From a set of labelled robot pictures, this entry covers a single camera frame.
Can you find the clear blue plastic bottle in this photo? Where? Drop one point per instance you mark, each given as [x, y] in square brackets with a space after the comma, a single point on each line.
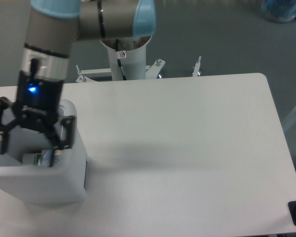
[46, 158]

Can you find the white green trash in bin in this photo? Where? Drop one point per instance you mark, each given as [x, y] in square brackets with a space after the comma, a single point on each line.
[32, 159]

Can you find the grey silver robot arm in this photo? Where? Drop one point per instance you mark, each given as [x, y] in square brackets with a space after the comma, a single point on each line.
[52, 28]

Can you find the blue plastic bag on floor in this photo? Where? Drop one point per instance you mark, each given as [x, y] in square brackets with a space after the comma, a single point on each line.
[279, 11]

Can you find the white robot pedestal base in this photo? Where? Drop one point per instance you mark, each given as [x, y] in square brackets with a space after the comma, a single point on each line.
[127, 58]

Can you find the white stand foot with bolt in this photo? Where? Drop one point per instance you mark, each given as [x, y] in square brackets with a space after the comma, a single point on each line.
[197, 72]

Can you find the white open trash can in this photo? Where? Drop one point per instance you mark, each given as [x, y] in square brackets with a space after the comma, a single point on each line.
[63, 182]

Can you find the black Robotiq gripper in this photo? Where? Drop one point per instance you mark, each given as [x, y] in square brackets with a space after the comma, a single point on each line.
[36, 108]

